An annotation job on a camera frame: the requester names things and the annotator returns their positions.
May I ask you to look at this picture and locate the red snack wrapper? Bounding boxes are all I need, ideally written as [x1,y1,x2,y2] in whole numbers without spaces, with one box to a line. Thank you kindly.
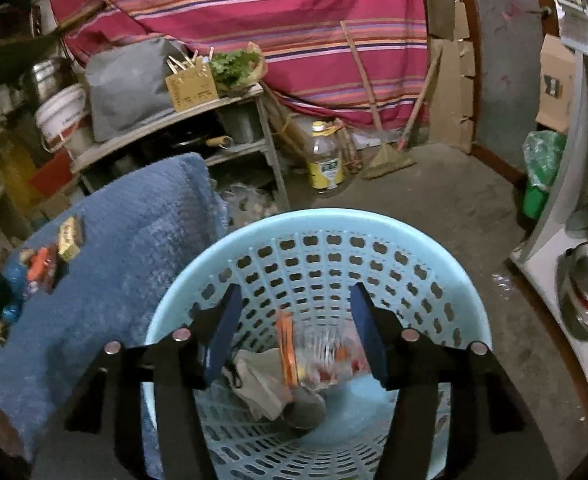
[275,311,299,388]

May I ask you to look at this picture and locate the brown paper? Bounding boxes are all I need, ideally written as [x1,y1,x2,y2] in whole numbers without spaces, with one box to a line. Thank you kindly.
[222,348,293,422]

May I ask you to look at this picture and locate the blue plastic bag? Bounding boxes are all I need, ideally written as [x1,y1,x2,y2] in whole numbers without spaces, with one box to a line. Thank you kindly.
[1,260,27,325]

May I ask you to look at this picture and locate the silver foil wrapper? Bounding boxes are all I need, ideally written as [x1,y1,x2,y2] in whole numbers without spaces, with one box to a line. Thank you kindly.
[295,323,370,391]

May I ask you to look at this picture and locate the black ribbed cup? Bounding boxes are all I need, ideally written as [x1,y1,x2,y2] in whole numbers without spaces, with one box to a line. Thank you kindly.
[281,387,326,431]

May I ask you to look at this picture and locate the light blue plastic basket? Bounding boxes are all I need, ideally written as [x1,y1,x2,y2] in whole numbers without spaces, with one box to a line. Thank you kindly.
[146,209,492,479]

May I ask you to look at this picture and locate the yellow red cardboard box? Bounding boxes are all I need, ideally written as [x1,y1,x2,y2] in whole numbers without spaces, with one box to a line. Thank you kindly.
[58,216,84,262]

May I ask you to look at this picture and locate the blue quilted table cloth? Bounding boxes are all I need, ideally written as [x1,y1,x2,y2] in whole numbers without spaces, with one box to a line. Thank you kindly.
[0,154,227,460]

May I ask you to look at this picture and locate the broom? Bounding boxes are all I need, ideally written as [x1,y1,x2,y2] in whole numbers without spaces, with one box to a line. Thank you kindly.
[339,20,444,181]

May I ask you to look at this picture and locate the oil bottle on floor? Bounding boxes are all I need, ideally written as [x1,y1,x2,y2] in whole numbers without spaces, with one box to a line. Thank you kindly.
[308,122,345,193]

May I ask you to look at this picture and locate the red plastic basket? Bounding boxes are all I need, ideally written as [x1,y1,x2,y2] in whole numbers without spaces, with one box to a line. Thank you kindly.
[28,150,74,197]

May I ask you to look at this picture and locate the green plastic bag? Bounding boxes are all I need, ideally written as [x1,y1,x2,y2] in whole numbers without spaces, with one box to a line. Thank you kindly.
[522,130,567,220]

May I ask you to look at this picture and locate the wooden shelf unit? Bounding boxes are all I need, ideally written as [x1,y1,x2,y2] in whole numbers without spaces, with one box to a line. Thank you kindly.
[0,3,62,240]

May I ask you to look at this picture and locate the low wooden side table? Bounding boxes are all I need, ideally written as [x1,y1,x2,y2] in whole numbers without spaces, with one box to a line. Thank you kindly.
[70,84,291,211]

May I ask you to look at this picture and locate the white plastic bucket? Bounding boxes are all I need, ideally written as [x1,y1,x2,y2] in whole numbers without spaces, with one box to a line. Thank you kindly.
[35,82,91,152]

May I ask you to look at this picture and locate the grey cushion bag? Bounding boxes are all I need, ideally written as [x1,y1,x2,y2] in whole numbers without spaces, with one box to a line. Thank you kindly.
[85,38,182,143]

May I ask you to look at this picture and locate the pink striped curtain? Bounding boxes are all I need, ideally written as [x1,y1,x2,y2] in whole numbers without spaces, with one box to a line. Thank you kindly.
[49,0,428,129]

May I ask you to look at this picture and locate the steel pot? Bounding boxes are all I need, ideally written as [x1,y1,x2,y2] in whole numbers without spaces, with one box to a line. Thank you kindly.
[20,58,77,107]

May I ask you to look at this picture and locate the green leafy vegetables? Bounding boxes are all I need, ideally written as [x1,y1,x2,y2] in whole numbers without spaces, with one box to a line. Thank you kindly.
[209,41,268,96]

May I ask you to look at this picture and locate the cardboard box at right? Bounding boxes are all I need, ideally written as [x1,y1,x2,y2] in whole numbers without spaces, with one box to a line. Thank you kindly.
[536,35,577,134]

